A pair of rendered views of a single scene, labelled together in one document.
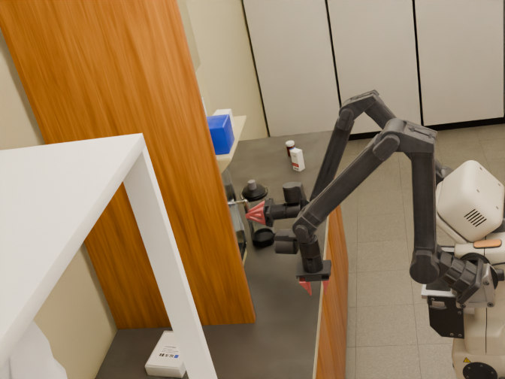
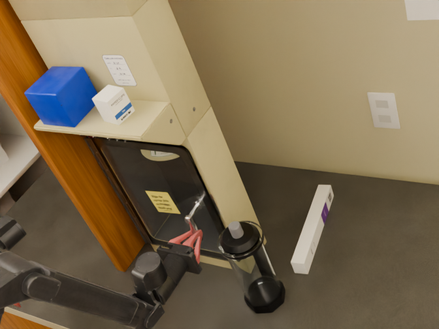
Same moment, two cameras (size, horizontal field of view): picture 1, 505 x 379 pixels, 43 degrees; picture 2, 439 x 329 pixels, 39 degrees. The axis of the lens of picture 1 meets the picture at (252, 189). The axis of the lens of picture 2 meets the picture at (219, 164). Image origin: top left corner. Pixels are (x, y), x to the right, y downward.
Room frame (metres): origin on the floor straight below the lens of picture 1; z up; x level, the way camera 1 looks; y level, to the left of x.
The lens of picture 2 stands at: (2.63, -0.88, 2.17)
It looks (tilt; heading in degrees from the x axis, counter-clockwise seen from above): 37 degrees down; 119
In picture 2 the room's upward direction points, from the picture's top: 23 degrees counter-clockwise
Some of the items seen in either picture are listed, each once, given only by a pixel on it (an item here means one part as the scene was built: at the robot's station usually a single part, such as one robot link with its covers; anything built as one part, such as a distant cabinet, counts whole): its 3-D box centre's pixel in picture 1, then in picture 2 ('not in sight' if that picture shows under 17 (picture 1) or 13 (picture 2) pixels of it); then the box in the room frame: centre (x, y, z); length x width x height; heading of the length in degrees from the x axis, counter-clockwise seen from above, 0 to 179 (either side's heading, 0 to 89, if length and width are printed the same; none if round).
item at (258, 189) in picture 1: (252, 189); (238, 234); (2.11, 0.00, 1.18); 0.09 x 0.09 x 0.07
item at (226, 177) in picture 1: (228, 222); (164, 200); (1.89, 0.11, 1.19); 0.30 x 0.01 x 0.40; 165
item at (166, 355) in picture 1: (173, 353); not in sight; (1.56, 0.36, 0.96); 0.16 x 0.12 x 0.04; 157
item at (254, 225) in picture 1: (258, 215); (253, 267); (2.11, 0.00, 1.06); 0.11 x 0.11 x 0.21
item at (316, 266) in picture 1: (312, 262); not in sight; (1.52, -0.12, 1.21); 0.10 x 0.07 x 0.07; 75
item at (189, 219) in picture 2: (243, 210); (196, 222); (1.99, 0.05, 1.17); 0.05 x 0.03 x 0.10; 75
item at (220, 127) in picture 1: (213, 134); (63, 96); (1.80, 0.08, 1.56); 0.10 x 0.10 x 0.09; 75
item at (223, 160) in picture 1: (225, 150); (108, 132); (1.88, 0.06, 1.46); 0.32 x 0.11 x 0.10; 165
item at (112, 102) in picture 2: (223, 120); (113, 104); (1.94, 0.04, 1.54); 0.05 x 0.05 x 0.06; 65
